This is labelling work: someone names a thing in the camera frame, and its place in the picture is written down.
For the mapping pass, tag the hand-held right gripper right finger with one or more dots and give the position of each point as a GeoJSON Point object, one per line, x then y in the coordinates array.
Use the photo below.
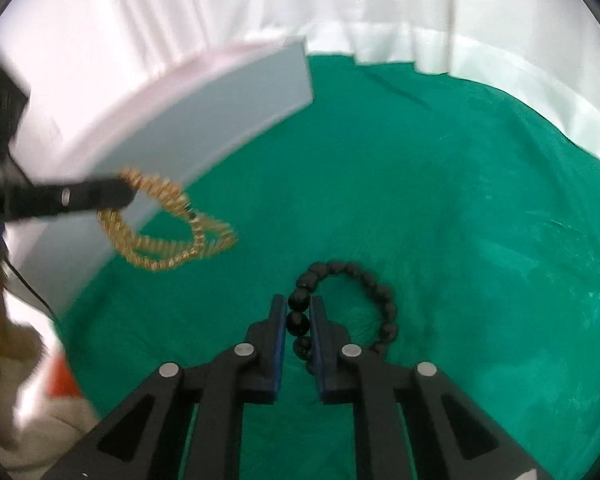
{"type": "Point", "coordinates": [319, 345]}

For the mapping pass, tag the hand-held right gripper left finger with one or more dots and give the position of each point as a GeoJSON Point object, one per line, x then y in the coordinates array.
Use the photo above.
{"type": "Point", "coordinates": [280, 340]}

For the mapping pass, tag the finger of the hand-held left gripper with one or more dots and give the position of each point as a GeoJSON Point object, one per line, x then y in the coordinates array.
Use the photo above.
{"type": "Point", "coordinates": [95, 197]}

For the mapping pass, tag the white rectangular box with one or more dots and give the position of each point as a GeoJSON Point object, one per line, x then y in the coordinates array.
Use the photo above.
{"type": "Point", "coordinates": [205, 125]}

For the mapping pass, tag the person's left forearm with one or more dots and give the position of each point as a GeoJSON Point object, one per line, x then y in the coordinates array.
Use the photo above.
{"type": "Point", "coordinates": [15, 400]}

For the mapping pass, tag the green tablecloth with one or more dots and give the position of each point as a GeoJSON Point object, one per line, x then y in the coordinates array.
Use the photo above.
{"type": "Point", "coordinates": [430, 210]}

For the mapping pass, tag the orange object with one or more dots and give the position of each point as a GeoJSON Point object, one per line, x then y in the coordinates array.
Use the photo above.
{"type": "Point", "coordinates": [62, 377]}

